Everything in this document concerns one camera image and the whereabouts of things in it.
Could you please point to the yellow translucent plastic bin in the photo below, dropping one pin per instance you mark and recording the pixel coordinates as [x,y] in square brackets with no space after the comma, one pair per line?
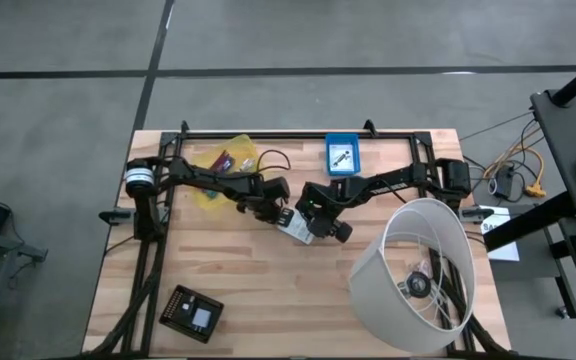
[238,147]

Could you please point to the black side desk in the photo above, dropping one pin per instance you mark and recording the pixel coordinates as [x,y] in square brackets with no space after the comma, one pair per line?
[568,140]

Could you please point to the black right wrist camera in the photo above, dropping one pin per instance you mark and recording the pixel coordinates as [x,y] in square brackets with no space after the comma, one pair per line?
[313,197]

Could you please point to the black table frame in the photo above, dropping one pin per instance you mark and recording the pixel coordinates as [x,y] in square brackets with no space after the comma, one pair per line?
[293,135]

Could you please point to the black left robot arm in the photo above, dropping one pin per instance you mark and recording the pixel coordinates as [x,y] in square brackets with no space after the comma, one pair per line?
[193,175]

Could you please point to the blue plastic basket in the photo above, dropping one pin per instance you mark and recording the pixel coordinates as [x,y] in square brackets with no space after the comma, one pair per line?
[343,172]

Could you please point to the black power adapter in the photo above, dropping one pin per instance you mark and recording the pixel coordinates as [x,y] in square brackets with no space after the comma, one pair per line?
[506,182]

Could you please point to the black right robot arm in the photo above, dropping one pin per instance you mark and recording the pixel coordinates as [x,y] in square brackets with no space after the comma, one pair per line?
[393,182]

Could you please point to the white box with printed labels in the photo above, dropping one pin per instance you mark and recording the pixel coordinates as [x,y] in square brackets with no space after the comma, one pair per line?
[295,229]

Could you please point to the black electronic device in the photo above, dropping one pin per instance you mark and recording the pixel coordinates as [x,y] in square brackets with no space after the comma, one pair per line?
[178,320]

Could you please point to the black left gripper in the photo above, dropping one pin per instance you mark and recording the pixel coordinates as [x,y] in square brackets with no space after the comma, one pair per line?
[260,195]

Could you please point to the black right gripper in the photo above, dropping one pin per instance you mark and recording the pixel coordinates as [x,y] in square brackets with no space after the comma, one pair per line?
[330,227]

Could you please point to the black lamp fitting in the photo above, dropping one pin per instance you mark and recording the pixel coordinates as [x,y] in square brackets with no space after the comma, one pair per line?
[416,285]

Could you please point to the white box with reader picture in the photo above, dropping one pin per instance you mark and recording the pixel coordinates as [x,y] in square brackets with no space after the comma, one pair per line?
[342,156]

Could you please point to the white lampshade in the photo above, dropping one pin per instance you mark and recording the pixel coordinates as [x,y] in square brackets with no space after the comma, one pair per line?
[383,310]

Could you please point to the small grey square item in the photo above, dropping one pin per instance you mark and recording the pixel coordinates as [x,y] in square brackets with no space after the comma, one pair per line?
[201,318]

